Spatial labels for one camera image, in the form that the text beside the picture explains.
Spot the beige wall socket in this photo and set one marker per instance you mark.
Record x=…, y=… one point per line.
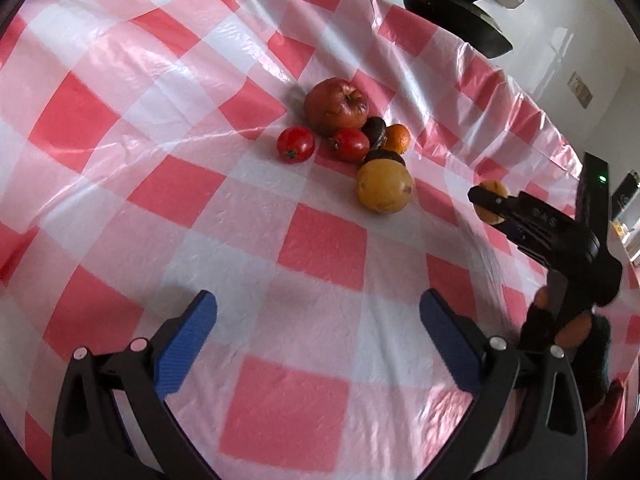
x=580, y=89

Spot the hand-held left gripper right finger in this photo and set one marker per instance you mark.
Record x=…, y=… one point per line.
x=450, y=340

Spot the black pan with lid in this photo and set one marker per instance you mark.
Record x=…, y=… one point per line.
x=450, y=15

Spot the wrinkled red apple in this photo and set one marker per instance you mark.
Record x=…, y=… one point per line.
x=335, y=107

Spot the large red tomato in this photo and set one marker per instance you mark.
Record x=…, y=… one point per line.
x=295, y=144

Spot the small orange mandarin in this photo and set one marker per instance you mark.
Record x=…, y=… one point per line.
x=398, y=138

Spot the small red tomato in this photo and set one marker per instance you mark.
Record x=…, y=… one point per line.
x=350, y=145

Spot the person's right hand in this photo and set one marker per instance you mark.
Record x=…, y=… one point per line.
x=595, y=345

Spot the striped yellow pepino melon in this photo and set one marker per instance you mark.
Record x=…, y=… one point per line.
x=496, y=188
x=385, y=187

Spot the yellow packet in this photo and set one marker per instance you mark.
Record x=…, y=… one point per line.
x=621, y=230

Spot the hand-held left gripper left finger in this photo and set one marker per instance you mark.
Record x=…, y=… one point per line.
x=187, y=340

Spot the red white checked tablecloth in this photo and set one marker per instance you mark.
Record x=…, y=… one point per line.
x=320, y=240

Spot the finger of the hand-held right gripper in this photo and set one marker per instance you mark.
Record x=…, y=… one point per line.
x=500, y=205

